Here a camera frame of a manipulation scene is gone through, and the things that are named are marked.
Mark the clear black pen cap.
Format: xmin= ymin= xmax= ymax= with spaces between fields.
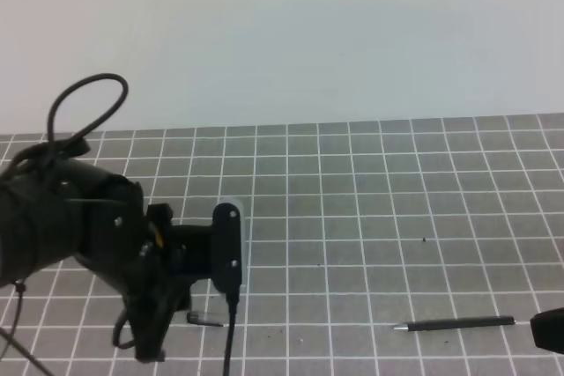
xmin=186 ymin=310 xmax=228 ymax=328

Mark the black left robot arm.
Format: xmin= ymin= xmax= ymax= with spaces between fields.
xmin=1 ymin=143 xmax=212 ymax=363

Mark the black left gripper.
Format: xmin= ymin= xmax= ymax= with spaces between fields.
xmin=77 ymin=202 xmax=212 ymax=362

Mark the black left camera cable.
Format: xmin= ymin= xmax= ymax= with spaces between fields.
xmin=222 ymin=290 xmax=241 ymax=376

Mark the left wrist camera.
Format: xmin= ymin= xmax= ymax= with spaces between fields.
xmin=211 ymin=197 xmax=248 ymax=295

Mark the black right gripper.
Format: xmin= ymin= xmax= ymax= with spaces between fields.
xmin=530 ymin=308 xmax=564 ymax=353

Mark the black cable tie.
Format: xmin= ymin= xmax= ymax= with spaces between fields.
xmin=1 ymin=280 xmax=54 ymax=376

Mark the black pen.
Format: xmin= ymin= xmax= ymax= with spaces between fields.
xmin=393 ymin=316 xmax=516 ymax=332

